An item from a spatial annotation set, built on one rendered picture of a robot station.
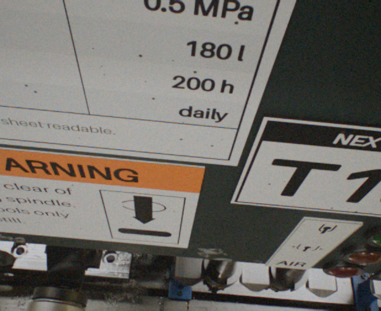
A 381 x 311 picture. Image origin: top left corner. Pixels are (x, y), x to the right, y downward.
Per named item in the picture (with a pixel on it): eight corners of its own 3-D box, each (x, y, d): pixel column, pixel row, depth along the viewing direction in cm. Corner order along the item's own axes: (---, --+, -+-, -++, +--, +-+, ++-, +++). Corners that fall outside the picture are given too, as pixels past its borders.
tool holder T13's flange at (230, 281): (240, 253, 71) (243, 249, 69) (238, 290, 68) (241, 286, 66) (204, 248, 71) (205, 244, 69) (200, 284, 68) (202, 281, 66)
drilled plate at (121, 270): (129, 283, 93) (128, 277, 88) (-1, 272, 92) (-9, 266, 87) (142, 190, 104) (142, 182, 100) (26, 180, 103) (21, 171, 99)
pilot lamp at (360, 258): (375, 268, 25) (393, 257, 23) (340, 265, 25) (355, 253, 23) (374, 258, 26) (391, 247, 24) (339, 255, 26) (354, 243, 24)
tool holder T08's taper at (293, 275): (303, 258, 69) (317, 247, 63) (303, 285, 67) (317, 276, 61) (276, 253, 69) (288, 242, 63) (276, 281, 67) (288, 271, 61)
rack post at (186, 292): (191, 300, 96) (204, 265, 70) (168, 298, 96) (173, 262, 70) (193, 258, 101) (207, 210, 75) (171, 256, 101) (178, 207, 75)
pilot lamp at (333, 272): (354, 280, 28) (368, 272, 26) (322, 277, 28) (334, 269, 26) (352, 271, 28) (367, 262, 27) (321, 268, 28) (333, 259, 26)
